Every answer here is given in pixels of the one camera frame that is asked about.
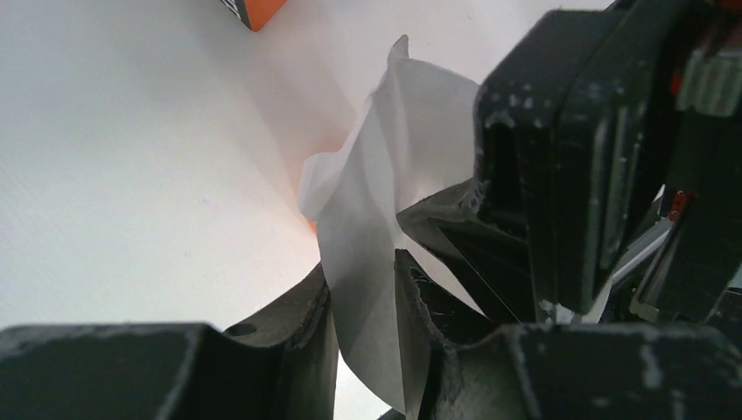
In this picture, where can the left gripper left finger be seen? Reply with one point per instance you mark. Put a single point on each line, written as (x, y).
(279, 363)

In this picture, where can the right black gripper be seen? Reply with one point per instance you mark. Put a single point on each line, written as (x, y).
(562, 135)

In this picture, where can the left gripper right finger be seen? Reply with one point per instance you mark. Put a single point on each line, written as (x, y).
(458, 364)

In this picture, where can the orange coffee filter box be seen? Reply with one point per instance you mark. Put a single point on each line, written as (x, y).
(254, 14)

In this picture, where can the white paper coffee filter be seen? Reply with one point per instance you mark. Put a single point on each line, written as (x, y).
(412, 139)

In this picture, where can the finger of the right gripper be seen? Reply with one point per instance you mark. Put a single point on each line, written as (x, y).
(490, 260)

